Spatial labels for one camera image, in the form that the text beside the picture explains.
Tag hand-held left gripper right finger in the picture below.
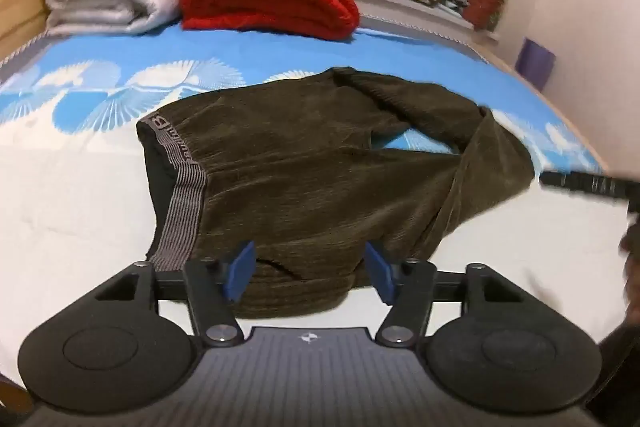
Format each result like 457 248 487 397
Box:
364 241 536 349

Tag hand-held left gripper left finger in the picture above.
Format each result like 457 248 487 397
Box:
95 241 257 349

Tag purple box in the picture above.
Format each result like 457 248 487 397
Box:
515 38 557 90

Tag blue white printed bed sheet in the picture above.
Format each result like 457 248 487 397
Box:
0 14 640 408

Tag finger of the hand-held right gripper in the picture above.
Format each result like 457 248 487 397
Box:
539 171 640 208

